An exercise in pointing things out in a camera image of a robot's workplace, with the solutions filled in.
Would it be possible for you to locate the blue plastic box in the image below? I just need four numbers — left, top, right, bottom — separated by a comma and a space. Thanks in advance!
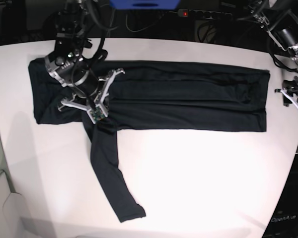
110, 0, 180, 10

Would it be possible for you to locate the white cable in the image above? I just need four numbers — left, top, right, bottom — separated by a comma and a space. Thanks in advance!
124, 7, 164, 33

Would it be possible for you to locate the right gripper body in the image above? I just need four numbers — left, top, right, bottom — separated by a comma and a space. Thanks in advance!
58, 68, 125, 124

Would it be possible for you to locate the dark navy long-sleeve shirt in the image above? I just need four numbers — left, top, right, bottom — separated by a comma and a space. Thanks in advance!
28, 58, 270, 222

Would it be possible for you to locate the black power strip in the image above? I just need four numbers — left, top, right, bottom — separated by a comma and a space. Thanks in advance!
177, 9, 233, 20

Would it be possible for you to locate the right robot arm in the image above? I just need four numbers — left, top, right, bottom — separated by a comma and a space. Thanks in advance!
44, 0, 125, 123

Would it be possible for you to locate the black OpenArm case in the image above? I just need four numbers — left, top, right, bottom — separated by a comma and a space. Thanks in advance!
263, 154, 298, 238

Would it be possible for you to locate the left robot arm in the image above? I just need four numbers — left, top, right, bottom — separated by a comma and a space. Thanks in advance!
235, 0, 298, 110

